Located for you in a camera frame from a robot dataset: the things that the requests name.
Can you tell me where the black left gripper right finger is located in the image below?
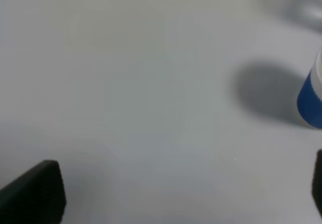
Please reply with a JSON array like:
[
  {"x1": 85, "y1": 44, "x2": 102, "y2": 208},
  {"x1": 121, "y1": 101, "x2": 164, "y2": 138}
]
[{"x1": 311, "y1": 150, "x2": 322, "y2": 216}]

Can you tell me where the blue white ribbed cup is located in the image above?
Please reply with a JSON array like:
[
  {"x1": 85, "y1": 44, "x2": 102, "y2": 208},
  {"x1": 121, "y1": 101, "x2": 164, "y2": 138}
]
[{"x1": 296, "y1": 49, "x2": 321, "y2": 129}]

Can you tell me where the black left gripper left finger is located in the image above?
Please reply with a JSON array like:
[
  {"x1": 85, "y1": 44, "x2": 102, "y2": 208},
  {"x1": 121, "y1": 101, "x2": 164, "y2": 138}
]
[{"x1": 1, "y1": 160, "x2": 66, "y2": 224}]

